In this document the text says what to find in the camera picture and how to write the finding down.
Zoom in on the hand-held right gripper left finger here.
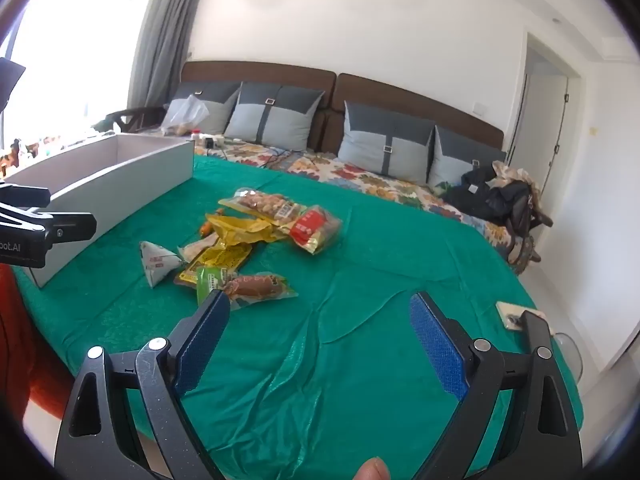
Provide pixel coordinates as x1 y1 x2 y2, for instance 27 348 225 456
54 289 232 480

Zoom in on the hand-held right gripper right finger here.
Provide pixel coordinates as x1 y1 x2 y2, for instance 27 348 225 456
409 291 585 480

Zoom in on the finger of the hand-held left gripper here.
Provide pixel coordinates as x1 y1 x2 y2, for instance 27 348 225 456
0 184 51 209
0 204 97 242

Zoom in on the green-label sausage packet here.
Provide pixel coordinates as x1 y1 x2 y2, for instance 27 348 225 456
196 266 299 311

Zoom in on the brown yellow-label snack packet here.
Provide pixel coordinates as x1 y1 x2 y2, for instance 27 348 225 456
173 242 253 288

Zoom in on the white triangular snack packet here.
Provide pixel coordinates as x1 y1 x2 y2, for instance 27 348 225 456
139 241 188 288

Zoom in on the beige snack packet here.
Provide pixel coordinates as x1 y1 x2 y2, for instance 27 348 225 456
179 237 218 263

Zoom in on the yellow snack packet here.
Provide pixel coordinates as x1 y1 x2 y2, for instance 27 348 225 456
205 214 291 246

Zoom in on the clear yellow-edged peanut bag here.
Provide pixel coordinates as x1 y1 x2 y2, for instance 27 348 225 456
218 188 306 223

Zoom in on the gold red-label nut bag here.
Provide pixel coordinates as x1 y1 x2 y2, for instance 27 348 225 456
287 206 343 256

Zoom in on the person's right hand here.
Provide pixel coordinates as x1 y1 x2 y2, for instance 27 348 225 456
356 457 390 480

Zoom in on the cluster of small trinkets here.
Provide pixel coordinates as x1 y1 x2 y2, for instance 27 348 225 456
0 135 66 167

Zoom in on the beige phone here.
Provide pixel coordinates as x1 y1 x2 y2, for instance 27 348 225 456
496 301 551 336

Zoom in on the person's red clothing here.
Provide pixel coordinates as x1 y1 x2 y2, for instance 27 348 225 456
0 265 76 461

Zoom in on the green patterned blanket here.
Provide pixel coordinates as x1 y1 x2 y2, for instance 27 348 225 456
12 154 583 480

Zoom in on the dark wooden chair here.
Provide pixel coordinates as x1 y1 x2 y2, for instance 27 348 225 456
92 105 166 133

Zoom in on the clear plastic stool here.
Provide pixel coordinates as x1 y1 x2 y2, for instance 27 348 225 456
550 332 586 386

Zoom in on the dark brown chair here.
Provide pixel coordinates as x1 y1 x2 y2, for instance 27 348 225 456
506 180 554 276

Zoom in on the black jacket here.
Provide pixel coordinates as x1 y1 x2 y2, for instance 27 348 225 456
444 167 531 222

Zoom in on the clear plastic bag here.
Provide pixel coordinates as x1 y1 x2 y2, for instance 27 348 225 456
161 94 210 137

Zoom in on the beige patterned cloth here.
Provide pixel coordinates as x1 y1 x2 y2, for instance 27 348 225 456
492 160 540 184

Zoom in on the grey two-tone pillow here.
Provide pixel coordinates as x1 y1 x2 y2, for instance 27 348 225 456
427 125 507 188
165 80 242 133
337 101 437 183
225 81 326 152

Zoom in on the floral bedsheet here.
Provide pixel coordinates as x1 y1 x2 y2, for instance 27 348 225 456
192 137 516 261

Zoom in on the grey curtain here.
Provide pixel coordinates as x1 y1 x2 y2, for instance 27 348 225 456
126 0 206 111

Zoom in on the white door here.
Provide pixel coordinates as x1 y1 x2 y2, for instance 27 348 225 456
517 74 571 221

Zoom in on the grey pillows row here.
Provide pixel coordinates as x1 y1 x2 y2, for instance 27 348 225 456
177 61 506 156

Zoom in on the black cable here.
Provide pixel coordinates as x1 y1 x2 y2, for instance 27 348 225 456
262 150 313 170

